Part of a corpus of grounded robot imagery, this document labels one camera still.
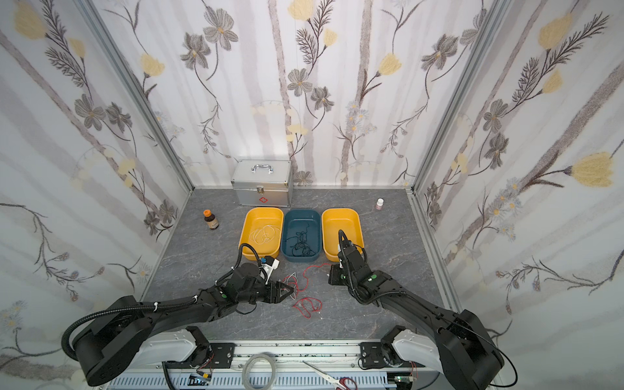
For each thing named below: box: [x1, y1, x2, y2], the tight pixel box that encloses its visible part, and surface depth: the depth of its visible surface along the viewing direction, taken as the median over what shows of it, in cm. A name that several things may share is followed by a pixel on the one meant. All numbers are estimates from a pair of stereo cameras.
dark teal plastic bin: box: [280, 208, 322, 263], surface depth 103 cm
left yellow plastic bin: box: [238, 208, 285, 261], surface depth 103 cm
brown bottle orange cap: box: [203, 209, 220, 230], surface depth 103 cm
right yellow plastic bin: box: [321, 208, 364, 263], surface depth 107 cm
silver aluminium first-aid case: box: [230, 159, 294, 208], surface depth 110 cm
